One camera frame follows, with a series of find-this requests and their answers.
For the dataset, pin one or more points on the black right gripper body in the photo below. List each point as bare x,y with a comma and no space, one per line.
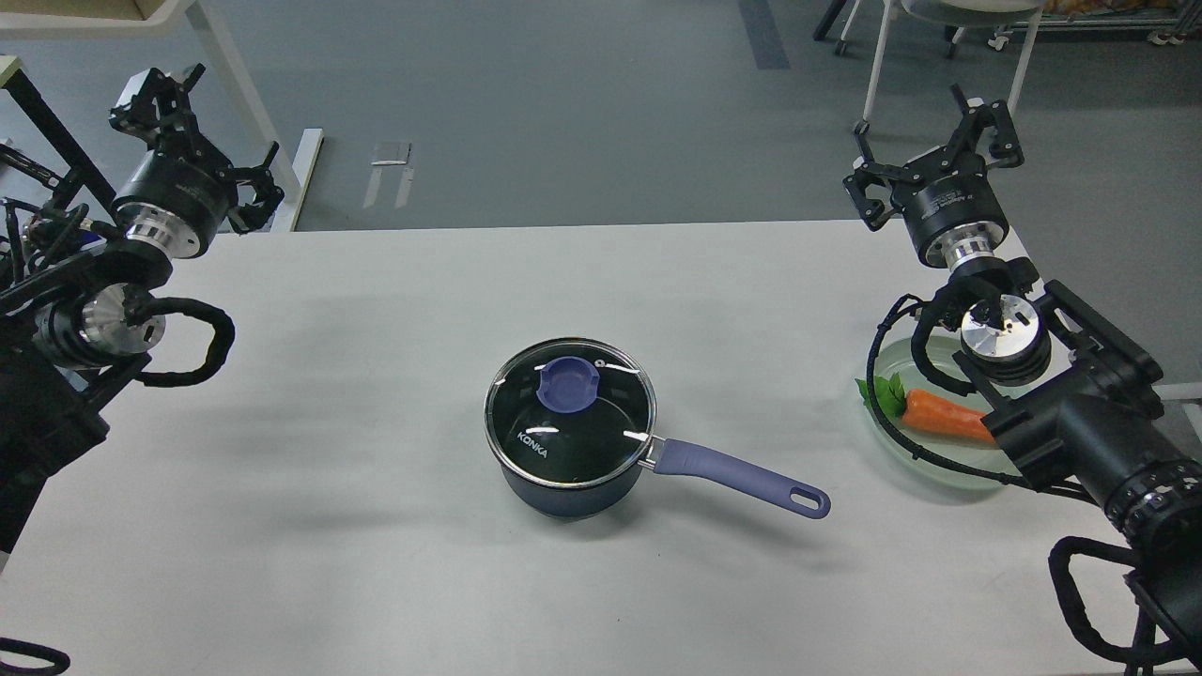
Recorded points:
965,205

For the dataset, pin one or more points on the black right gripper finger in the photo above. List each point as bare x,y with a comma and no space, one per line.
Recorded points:
879,190
986,138

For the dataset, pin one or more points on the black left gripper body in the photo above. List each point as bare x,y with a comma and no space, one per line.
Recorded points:
172,204

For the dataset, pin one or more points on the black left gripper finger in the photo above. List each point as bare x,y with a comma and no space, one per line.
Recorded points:
155,107
267,195

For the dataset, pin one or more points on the dark blue saucepan purple handle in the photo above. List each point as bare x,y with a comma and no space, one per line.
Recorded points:
674,457

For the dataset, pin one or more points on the glass lid purple knob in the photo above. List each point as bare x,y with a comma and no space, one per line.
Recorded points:
569,413

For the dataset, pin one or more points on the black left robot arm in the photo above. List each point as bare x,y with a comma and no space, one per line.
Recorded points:
80,318

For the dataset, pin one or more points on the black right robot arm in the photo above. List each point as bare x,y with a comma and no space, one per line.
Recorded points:
1072,402

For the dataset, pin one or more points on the black metal rack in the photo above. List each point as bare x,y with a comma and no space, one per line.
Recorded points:
40,236

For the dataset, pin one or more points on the pale green plate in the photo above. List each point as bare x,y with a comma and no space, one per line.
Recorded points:
895,359

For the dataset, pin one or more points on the metal wheeled cart base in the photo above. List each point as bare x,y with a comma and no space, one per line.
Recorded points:
1155,22

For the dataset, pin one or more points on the orange toy carrot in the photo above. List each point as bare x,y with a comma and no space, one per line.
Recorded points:
923,410

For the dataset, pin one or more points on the white table frame leg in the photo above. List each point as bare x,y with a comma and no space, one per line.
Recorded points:
47,20

